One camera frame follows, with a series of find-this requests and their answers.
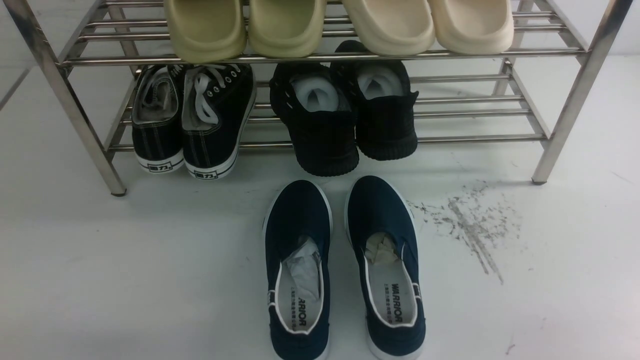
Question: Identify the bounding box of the navy slip-on shoe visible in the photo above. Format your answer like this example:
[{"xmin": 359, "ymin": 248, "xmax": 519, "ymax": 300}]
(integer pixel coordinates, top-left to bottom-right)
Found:
[
  {"xmin": 343, "ymin": 175, "xmax": 426, "ymax": 360},
  {"xmin": 262, "ymin": 180, "xmax": 333, "ymax": 360}
]

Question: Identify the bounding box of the stainless steel shoe rack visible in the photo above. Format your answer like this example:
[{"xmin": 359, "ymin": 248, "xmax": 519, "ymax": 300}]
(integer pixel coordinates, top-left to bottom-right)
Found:
[{"xmin": 4, "ymin": 0, "xmax": 634, "ymax": 197}]

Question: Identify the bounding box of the left black knit shoe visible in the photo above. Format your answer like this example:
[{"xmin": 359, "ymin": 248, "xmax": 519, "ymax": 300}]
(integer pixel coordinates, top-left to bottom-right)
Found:
[{"xmin": 269, "ymin": 62, "xmax": 359, "ymax": 177}]

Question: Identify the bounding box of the black knit shoe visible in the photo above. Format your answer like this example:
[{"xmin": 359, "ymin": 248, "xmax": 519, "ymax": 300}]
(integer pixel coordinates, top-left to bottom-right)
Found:
[
  {"xmin": 329, "ymin": 59, "xmax": 419, "ymax": 161},
  {"xmin": 269, "ymin": 62, "xmax": 359, "ymax": 177}
]

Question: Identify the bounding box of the right black knit shoe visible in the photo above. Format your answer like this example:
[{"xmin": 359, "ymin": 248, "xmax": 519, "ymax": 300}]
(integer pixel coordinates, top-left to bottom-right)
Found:
[{"xmin": 329, "ymin": 59, "xmax": 419, "ymax": 161}]

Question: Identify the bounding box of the right black canvas sneaker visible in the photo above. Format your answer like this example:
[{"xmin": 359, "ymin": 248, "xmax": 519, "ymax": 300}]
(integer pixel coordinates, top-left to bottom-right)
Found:
[{"xmin": 181, "ymin": 63, "xmax": 258, "ymax": 181}]

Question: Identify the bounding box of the black canvas sneaker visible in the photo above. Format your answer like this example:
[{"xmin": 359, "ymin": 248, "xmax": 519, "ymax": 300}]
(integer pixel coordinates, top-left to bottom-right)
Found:
[
  {"xmin": 181, "ymin": 63, "xmax": 258, "ymax": 181},
  {"xmin": 131, "ymin": 64, "xmax": 188, "ymax": 174}
]

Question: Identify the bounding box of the right olive green slipper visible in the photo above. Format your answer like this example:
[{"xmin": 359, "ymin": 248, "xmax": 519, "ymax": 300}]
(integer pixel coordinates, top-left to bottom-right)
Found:
[{"xmin": 247, "ymin": 0, "xmax": 327, "ymax": 59}]

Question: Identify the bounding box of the olive green slipper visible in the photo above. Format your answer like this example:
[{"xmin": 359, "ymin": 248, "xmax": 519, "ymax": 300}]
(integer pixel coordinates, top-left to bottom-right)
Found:
[
  {"xmin": 163, "ymin": 0, "xmax": 247, "ymax": 64},
  {"xmin": 247, "ymin": 0, "xmax": 327, "ymax": 59}
]

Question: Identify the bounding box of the left cream slipper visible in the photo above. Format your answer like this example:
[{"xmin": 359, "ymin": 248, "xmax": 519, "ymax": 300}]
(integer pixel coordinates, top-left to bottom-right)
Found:
[{"xmin": 342, "ymin": 0, "xmax": 435, "ymax": 56}]

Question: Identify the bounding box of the cream slipper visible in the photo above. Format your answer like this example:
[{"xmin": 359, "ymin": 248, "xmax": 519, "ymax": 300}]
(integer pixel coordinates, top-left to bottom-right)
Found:
[
  {"xmin": 428, "ymin": 0, "xmax": 515, "ymax": 55},
  {"xmin": 342, "ymin": 0, "xmax": 435, "ymax": 56}
]

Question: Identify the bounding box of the left black canvas sneaker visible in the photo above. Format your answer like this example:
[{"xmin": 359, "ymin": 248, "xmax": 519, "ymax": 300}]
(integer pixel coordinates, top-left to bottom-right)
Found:
[{"xmin": 131, "ymin": 64, "xmax": 188, "ymax": 174}]

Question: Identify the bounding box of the left olive green slipper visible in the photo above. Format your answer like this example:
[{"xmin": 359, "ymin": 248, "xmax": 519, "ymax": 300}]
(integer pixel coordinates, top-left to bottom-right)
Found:
[{"xmin": 163, "ymin": 0, "xmax": 247, "ymax": 64}]

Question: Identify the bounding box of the right cream slipper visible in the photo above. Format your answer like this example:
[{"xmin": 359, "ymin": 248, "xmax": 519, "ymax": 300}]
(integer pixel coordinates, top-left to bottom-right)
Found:
[{"xmin": 428, "ymin": 0, "xmax": 515, "ymax": 55}]

